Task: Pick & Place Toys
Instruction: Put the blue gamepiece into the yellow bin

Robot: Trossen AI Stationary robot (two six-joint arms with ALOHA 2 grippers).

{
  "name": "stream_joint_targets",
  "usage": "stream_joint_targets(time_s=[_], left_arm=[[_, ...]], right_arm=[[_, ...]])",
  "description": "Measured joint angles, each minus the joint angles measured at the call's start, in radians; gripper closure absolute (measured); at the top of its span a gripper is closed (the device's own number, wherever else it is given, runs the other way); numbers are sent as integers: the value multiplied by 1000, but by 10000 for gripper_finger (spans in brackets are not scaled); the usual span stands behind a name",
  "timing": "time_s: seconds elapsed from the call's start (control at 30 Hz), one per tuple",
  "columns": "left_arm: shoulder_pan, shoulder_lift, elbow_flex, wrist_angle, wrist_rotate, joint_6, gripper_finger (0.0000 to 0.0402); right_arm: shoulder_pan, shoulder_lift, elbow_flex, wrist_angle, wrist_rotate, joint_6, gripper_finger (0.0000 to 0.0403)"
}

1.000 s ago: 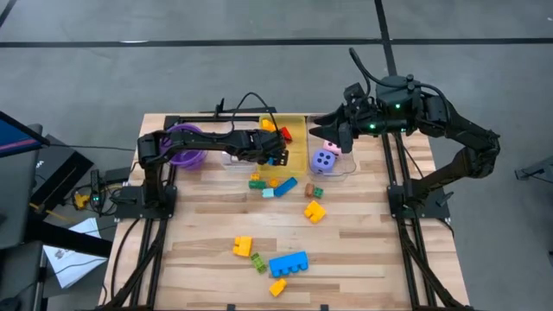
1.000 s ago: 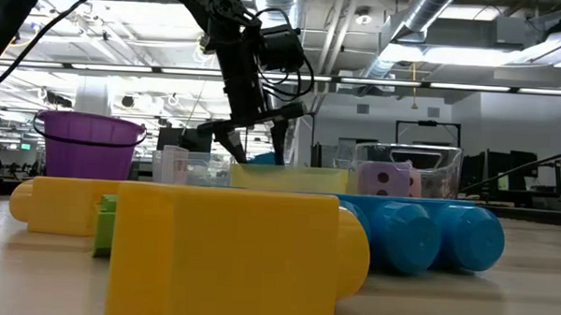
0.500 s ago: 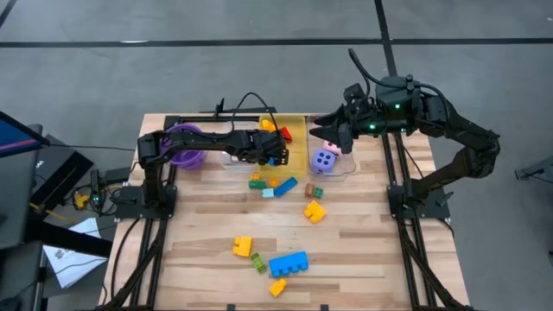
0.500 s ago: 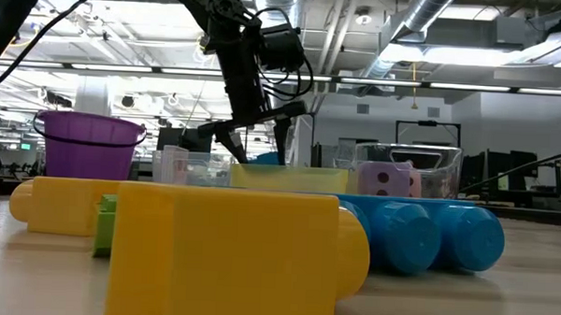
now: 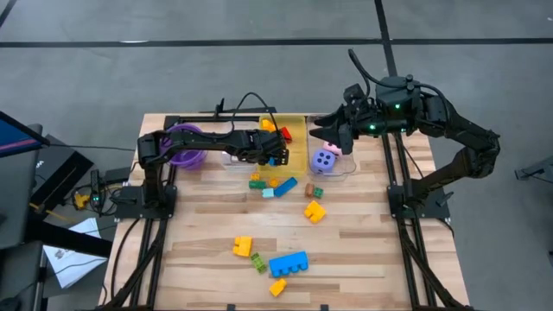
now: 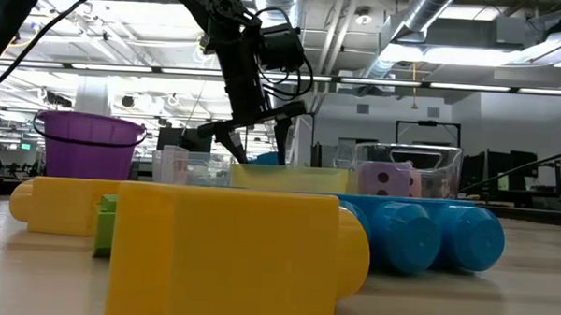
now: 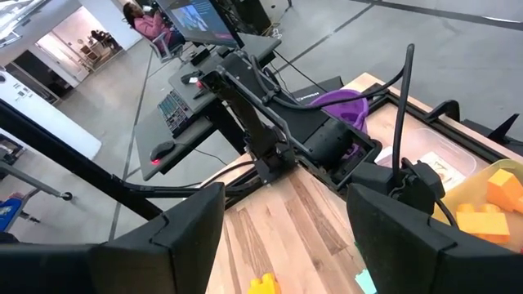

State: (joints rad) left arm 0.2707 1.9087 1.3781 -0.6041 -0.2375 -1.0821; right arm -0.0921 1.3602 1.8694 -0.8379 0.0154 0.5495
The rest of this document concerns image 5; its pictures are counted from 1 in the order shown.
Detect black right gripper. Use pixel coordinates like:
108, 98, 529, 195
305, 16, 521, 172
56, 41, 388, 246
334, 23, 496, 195
308, 101, 385, 156

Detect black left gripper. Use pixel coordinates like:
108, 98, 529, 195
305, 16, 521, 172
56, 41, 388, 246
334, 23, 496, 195
246, 128, 289, 168

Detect pink foam die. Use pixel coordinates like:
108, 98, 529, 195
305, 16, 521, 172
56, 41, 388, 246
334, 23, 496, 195
322, 141, 345, 157

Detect purple foam die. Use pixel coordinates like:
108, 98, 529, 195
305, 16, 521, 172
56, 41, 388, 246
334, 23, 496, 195
310, 148, 337, 175

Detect large blue toy block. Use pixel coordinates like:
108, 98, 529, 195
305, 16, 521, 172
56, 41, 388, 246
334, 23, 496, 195
268, 251, 310, 279

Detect lime green toy block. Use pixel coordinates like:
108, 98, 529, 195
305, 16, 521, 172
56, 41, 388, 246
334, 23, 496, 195
250, 251, 269, 275

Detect yellow translucent tray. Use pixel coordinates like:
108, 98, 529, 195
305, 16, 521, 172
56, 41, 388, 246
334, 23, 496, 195
257, 113, 309, 180

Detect long blue flat block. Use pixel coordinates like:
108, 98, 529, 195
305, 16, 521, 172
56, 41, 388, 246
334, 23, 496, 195
273, 176, 299, 200

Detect small clear plastic container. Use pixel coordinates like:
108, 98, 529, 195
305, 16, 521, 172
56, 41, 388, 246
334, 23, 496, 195
221, 120, 261, 173

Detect clear plastic bin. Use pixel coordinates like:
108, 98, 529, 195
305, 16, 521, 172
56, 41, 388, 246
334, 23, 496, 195
306, 115, 358, 182

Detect large yellow toy block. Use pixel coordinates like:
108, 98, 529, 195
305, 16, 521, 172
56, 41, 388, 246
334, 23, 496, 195
302, 200, 327, 225

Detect purple plastic bucket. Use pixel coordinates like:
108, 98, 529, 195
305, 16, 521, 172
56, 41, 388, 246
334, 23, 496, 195
158, 123, 210, 170

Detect black power strip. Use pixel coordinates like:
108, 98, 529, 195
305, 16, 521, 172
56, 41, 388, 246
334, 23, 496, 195
88, 169, 105, 216

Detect yellow connector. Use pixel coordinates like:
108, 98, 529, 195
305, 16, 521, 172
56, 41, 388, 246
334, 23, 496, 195
72, 192, 91, 211

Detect black stand foot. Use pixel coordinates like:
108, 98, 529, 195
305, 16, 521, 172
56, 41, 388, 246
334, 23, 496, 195
513, 155, 553, 182

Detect black case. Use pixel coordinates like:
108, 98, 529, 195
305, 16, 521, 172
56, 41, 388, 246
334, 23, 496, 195
29, 133, 95, 208

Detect white papers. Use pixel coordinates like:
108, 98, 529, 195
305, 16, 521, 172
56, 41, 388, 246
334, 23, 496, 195
41, 217, 109, 289

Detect blue screen monitor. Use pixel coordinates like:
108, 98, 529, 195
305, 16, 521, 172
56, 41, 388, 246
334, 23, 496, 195
0, 110, 49, 159

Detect black desk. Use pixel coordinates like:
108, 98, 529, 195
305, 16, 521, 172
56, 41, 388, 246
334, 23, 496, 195
0, 124, 114, 311

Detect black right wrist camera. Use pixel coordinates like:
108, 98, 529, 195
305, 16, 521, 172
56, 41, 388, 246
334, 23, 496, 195
343, 83, 367, 105

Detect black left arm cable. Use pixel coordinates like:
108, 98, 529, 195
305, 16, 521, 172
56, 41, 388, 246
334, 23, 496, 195
230, 91, 281, 133

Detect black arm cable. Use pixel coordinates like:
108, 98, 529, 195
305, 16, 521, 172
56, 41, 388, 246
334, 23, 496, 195
347, 48, 384, 87
230, 91, 281, 133

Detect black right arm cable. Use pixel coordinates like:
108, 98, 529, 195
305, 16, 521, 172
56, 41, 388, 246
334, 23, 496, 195
347, 48, 384, 87

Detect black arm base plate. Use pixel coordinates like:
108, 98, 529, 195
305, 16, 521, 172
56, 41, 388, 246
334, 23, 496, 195
112, 184, 178, 220
386, 184, 451, 220

